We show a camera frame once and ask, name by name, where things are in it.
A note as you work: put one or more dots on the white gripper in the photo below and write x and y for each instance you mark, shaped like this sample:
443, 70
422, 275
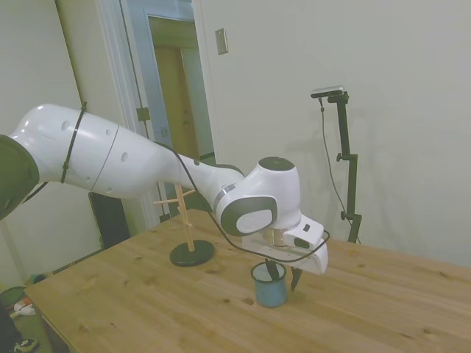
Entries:
309, 259

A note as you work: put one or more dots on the blue enamel mug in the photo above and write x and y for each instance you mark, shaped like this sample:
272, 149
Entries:
268, 294

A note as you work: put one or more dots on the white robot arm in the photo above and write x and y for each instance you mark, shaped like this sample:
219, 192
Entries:
110, 158

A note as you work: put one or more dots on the wooden mug tree black base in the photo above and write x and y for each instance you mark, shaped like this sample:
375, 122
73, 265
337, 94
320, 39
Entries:
191, 253

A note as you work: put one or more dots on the black flat panel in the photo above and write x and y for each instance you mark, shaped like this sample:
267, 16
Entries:
110, 220

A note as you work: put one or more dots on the brown wooden door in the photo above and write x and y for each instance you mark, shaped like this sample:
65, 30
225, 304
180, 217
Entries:
176, 110

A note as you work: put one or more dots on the metal door hinge plate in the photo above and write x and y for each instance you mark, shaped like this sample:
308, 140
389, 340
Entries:
142, 114

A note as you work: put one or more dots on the white room door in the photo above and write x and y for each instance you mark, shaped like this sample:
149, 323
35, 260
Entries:
138, 73

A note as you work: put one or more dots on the white orange floor item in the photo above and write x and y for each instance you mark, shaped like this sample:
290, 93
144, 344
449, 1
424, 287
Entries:
24, 309

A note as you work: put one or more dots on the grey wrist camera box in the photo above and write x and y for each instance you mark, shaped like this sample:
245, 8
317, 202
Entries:
303, 237

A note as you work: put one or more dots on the black camera stand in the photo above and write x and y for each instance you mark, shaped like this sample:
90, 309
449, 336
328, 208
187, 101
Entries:
353, 184

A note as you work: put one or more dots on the grey exterior camera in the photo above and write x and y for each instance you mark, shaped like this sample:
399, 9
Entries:
327, 91

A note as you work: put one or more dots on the metal light switch plate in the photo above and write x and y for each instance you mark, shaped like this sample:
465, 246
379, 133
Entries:
221, 41

